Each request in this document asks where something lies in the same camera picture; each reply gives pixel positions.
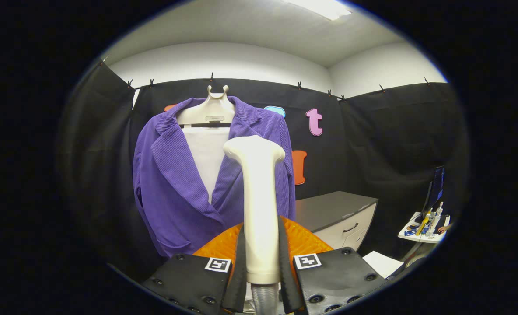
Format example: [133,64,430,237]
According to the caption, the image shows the large ceiling light panel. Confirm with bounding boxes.
[281,0,352,21]

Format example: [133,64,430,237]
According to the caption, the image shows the white side table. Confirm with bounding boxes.
[398,212,450,244]

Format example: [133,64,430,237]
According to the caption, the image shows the purple corduroy jacket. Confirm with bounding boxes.
[132,96,296,259]

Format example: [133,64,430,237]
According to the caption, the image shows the black backdrop cloth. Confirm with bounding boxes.
[58,59,469,280]

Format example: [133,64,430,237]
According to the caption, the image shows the white paper sheet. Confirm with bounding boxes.
[363,251,405,279]

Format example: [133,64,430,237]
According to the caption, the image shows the row of black clips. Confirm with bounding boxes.
[101,56,430,102]

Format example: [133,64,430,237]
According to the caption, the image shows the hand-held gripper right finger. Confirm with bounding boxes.
[278,215,389,315]

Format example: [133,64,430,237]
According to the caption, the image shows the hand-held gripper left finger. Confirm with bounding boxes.
[142,222,248,315]

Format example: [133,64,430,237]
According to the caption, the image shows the dark computer monitor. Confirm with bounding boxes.
[421,165,446,215]

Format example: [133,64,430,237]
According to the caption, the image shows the white cabinet with grey top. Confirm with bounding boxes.
[295,191,378,252]

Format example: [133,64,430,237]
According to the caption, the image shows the cream garment steamer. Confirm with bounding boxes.
[223,135,286,315]

